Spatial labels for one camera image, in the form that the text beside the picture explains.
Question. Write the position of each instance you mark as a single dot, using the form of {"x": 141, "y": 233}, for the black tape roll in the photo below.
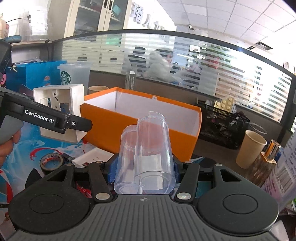
{"x": 50, "y": 162}

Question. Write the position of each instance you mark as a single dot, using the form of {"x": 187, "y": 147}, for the beige glass-door cabinet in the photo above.
{"x": 95, "y": 16}

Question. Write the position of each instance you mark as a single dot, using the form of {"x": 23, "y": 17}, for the black mesh desk organizer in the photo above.
{"x": 221, "y": 127}

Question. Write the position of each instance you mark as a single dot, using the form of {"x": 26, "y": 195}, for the beige paper cup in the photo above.
{"x": 253, "y": 143}
{"x": 95, "y": 89}

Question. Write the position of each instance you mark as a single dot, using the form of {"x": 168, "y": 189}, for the orange cardboard box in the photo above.
{"x": 112, "y": 110}

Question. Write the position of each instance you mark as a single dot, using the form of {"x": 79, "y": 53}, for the anime print desk mat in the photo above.
{"x": 35, "y": 206}

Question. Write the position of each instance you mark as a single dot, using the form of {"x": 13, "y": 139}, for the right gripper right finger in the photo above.
{"x": 186, "y": 175}

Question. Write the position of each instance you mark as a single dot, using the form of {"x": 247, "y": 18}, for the white electrical junction box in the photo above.
{"x": 66, "y": 99}

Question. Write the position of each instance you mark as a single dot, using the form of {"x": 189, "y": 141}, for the cream toy building brick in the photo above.
{"x": 225, "y": 104}

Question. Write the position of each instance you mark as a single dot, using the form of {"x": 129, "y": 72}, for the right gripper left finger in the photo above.
{"x": 101, "y": 176}

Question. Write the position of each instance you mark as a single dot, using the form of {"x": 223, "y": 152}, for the blue paper gift bag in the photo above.
{"x": 33, "y": 75}

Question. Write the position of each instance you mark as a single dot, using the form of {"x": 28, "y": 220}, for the tall grey product box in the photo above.
{"x": 130, "y": 80}

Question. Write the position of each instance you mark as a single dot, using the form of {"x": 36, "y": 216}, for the white printed plastic pouch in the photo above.
{"x": 281, "y": 182}

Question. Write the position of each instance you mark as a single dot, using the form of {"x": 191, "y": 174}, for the white switch cover plate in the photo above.
{"x": 93, "y": 155}

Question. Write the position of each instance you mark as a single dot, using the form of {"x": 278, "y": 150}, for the beige paper cup left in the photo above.
{"x": 95, "y": 89}

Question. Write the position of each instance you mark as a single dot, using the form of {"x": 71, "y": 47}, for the Starbucks translucent plastic cup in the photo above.
{"x": 75, "y": 73}

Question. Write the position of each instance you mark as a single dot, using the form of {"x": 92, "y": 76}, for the beige paper cup right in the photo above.
{"x": 253, "y": 143}

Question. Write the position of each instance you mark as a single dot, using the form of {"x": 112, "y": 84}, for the left hand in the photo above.
{"x": 7, "y": 147}

